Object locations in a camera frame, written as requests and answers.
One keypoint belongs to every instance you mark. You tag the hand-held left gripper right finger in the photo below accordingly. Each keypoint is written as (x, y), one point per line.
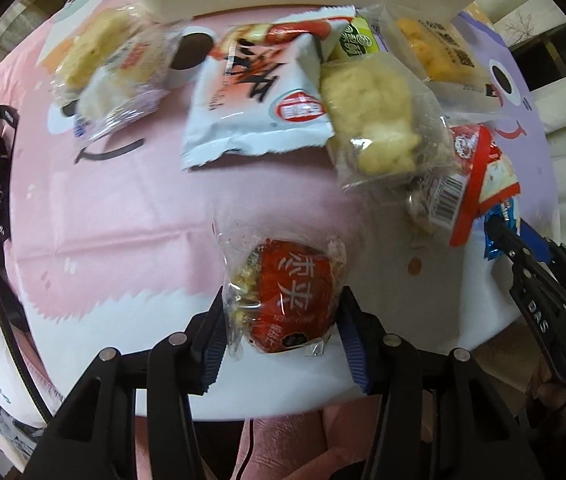
(355, 355)

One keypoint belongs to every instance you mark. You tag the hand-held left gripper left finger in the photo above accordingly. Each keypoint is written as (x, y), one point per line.
(213, 355)

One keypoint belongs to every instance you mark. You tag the blue and white snack packet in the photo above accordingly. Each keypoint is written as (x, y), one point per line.
(510, 209)

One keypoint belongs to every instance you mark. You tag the red snack packet white logo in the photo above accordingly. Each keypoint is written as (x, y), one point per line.
(483, 170)

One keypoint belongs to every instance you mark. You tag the round red snack packet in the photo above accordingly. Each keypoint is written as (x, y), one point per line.
(288, 300)

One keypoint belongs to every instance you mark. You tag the clear yellow puff packet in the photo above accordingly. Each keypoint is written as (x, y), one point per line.
(368, 105)

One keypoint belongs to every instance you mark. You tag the large white snack bag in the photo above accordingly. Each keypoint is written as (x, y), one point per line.
(248, 95)

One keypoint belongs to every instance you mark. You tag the yellow rice cake packet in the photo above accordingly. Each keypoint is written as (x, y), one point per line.
(98, 50)

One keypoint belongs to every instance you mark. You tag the person's right hand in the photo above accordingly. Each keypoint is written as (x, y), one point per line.
(555, 400)

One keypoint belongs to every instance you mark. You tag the dark window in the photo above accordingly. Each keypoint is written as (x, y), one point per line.
(543, 52)

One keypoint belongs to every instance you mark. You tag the orange cake packet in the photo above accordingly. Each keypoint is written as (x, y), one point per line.
(433, 55)

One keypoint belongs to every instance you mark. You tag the green snack packet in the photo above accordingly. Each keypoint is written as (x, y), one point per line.
(355, 40)

